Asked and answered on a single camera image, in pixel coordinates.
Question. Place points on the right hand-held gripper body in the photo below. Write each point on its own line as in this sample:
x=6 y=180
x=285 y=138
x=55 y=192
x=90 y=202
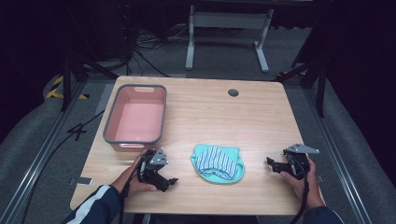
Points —
x=299 y=155

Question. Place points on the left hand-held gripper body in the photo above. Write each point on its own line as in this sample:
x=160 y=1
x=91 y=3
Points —
x=157 y=160

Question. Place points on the person's left hand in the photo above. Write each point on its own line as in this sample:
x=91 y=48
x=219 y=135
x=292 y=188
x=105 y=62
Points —
x=137 y=186

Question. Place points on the person's right hand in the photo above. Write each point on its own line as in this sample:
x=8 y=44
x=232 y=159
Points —
x=306 y=186

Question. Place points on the pink basin with grey rim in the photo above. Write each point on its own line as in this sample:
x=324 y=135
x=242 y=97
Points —
x=138 y=119

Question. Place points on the teal striped cloth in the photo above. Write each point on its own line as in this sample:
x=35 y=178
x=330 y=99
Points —
x=218 y=163

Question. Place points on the black metal stand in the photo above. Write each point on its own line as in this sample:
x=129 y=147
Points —
x=67 y=77
x=320 y=84

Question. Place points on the grey tape patch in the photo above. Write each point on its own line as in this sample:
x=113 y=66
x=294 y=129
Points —
x=81 y=180

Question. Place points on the aluminium floor rail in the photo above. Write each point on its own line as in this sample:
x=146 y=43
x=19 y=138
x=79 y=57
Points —
x=336 y=155
x=34 y=168

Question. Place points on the grey metal table frame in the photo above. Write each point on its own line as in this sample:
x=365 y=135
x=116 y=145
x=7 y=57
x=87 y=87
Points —
x=229 y=20

